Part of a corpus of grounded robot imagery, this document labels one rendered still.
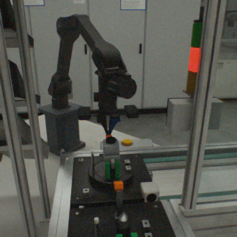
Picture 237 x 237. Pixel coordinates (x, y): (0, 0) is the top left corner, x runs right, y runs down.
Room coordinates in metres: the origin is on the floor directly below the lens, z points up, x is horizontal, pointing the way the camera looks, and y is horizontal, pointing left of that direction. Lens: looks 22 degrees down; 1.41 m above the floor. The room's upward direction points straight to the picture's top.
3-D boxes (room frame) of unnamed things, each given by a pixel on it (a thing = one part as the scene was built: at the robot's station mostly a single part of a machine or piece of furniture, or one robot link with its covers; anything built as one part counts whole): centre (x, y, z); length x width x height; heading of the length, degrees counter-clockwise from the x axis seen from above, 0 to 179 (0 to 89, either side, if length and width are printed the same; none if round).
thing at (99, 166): (0.63, 0.02, 0.98); 0.14 x 0.14 x 0.02
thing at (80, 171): (0.63, 0.02, 0.96); 0.24 x 0.24 x 0.02; 7
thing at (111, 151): (0.62, 0.02, 1.06); 0.08 x 0.04 x 0.07; 8
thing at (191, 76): (0.54, -0.18, 1.28); 0.05 x 0.05 x 0.05
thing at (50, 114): (1.02, 0.25, 0.96); 0.15 x 0.15 x 0.20; 51
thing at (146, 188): (0.55, -0.09, 0.97); 0.05 x 0.05 x 0.04; 7
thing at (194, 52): (0.54, -0.18, 1.33); 0.05 x 0.05 x 0.05
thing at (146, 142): (0.86, -0.04, 0.93); 0.21 x 0.07 x 0.06; 97
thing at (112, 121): (0.72, 0.01, 1.09); 0.06 x 0.04 x 0.07; 7
